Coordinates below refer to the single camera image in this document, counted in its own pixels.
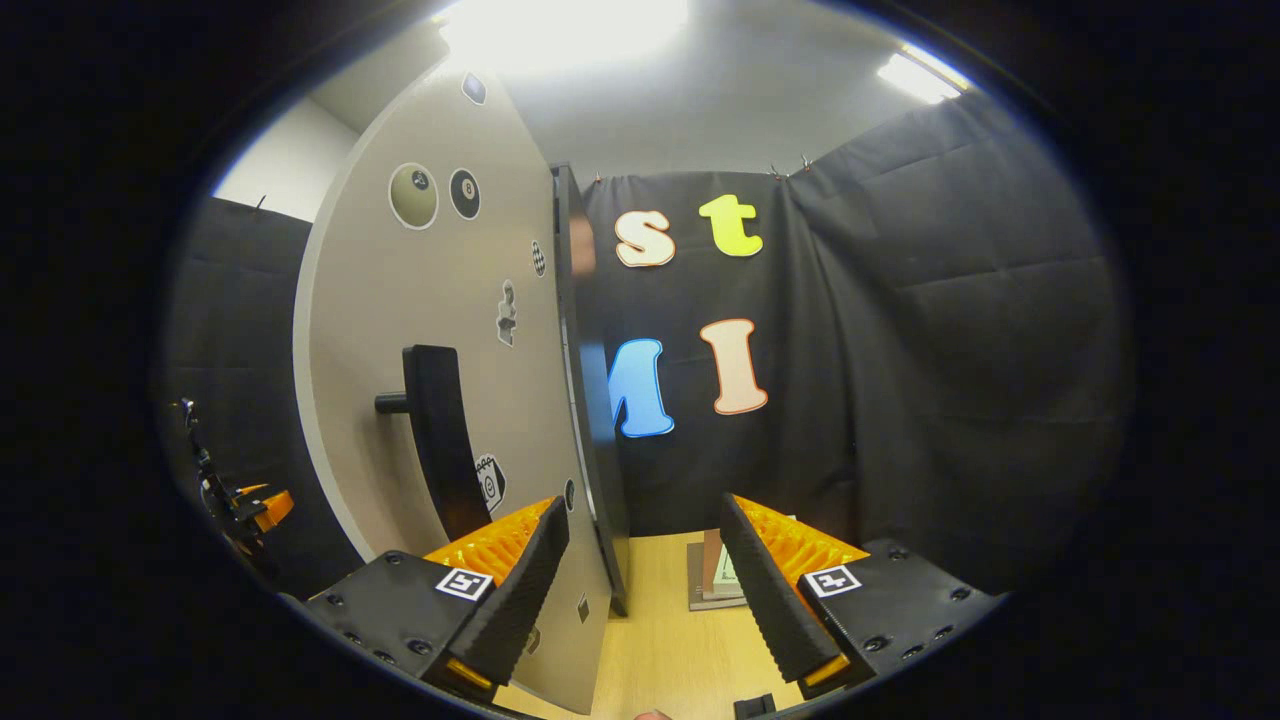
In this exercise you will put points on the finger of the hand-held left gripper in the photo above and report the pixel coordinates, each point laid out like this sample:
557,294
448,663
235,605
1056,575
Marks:
270,508

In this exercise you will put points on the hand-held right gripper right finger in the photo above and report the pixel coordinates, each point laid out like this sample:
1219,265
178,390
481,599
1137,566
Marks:
770,600

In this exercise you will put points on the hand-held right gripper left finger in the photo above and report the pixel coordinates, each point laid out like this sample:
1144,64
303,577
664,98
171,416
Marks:
525,590

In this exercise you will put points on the pale green book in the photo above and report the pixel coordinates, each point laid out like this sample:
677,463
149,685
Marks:
727,572

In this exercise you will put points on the brown book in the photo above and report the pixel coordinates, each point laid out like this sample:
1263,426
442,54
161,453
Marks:
712,565

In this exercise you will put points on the grey book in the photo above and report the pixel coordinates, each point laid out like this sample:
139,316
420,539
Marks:
695,590

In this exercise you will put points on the black backdrop cloth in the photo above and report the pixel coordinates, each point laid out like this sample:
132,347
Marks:
950,350

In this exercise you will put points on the narrow ceiling light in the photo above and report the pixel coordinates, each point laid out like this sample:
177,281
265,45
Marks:
920,75

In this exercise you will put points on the large ceiling light panel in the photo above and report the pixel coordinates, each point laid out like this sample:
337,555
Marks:
560,30

